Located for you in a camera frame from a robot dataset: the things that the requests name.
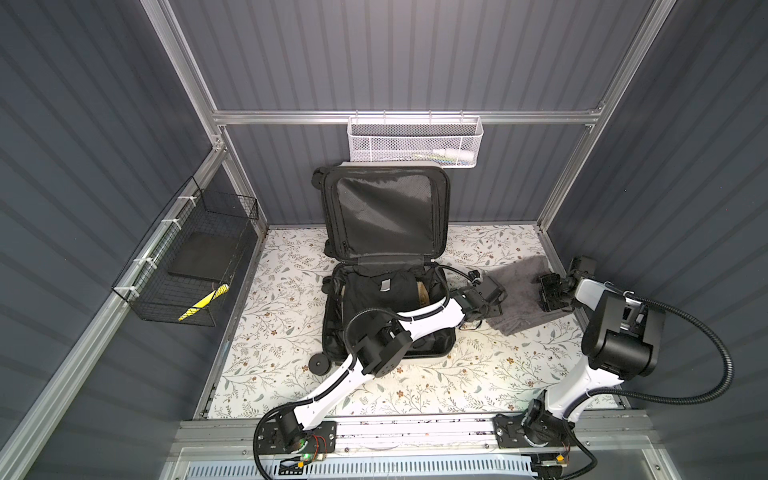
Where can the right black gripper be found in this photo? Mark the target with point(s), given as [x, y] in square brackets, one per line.
[548, 281]

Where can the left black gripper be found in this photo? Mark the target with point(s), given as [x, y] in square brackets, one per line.
[496, 309]

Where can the grey towel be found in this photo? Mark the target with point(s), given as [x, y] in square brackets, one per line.
[522, 309]

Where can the tan shorts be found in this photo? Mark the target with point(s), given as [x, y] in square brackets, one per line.
[423, 295]

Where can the black t-shirt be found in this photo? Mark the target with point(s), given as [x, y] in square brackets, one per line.
[397, 291]

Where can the black carry-on suitcase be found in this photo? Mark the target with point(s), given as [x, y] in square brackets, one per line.
[380, 220]

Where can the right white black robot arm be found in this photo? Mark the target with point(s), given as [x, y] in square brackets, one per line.
[622, 341]

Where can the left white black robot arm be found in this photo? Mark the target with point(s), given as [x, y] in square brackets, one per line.
[376, 339]

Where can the white tube in basket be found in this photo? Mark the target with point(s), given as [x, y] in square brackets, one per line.
[455, 157]

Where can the white perforated vent panel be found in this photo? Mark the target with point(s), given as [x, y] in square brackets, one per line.
[406, 467]

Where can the yellow black striped item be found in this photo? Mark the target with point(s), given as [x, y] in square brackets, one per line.
[205, 302]

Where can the black flat pad in basket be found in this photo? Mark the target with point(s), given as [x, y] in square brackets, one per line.
[204, 256]

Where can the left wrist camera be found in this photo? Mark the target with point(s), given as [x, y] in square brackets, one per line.
[475, 277]

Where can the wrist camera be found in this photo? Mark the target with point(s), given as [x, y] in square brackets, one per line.
[583, 266]
[475, 277]

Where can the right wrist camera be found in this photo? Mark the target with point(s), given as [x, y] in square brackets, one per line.
[583, 266]

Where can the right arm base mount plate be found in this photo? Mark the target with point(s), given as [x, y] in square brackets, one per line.
[514, 431]

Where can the white wire mesh basket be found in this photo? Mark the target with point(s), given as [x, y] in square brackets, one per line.
[408, 139]

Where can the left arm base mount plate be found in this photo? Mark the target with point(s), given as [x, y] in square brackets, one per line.
[272, 439]

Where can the black wire mesh basket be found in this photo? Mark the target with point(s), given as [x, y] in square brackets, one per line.
[156, 296]

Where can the aluminium front rail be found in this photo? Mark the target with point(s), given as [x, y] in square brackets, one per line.
[597, 429]

